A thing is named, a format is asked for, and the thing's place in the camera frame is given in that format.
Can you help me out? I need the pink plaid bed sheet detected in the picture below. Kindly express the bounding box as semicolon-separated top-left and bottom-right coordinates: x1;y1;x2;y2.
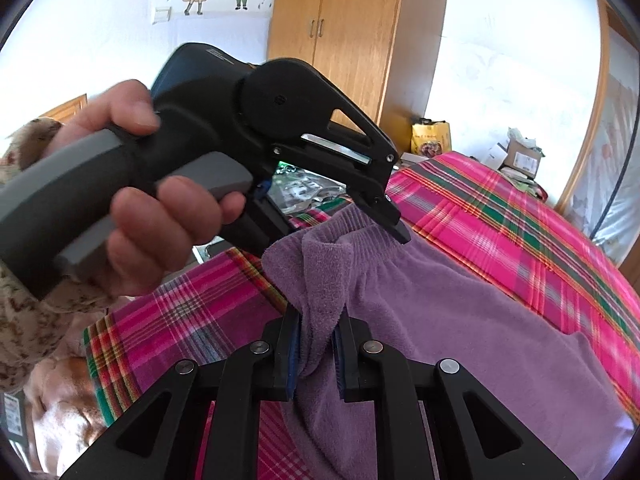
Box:
82;151;640;480

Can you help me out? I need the person's left forearm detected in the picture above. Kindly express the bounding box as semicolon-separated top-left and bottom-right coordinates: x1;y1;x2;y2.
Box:
0;117;131;391

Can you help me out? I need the purple fleece garment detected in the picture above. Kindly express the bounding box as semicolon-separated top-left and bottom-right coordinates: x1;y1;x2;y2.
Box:
261;203;638;480

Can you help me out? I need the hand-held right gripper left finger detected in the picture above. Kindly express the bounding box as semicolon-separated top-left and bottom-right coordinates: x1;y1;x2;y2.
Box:
60;305;303;480

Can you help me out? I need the light wooden board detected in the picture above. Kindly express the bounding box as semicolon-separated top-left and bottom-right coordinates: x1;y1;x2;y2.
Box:
37;94;88;126

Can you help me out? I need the person's left hand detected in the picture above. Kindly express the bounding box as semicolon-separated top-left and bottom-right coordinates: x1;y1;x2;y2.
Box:
47;79;247;300

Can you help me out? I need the white floral mosquito net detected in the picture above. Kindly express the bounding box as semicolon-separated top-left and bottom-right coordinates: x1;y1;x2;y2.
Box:
567;25;640;266

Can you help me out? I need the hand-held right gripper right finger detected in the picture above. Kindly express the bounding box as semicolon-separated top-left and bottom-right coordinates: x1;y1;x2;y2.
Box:
332;317;578;480

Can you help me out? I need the yellow paper bag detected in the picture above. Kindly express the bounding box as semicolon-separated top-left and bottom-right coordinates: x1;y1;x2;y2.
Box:
411;119;452;157

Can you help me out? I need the printed plastic bag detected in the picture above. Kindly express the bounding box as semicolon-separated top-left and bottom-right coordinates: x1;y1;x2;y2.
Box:
272;160;353;217

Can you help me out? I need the cardboard box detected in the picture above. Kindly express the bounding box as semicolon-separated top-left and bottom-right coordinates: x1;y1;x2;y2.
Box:
502;137;543;176

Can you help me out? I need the pinkish satin quilt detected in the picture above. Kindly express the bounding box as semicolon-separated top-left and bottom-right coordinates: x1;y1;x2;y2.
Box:
22;352;123;476

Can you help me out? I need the wooden wardrobe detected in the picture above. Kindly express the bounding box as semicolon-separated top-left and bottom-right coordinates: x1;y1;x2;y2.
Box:
266;0;451;136

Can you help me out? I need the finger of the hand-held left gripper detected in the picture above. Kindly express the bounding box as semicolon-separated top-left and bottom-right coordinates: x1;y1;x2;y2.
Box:
272;67;413;246
247;179;297;257

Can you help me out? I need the wooden door frame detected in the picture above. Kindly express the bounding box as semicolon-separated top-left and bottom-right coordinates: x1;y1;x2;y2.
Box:
555;0;636;213

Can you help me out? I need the white carton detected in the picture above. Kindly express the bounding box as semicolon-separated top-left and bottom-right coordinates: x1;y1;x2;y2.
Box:
486;142;508;171

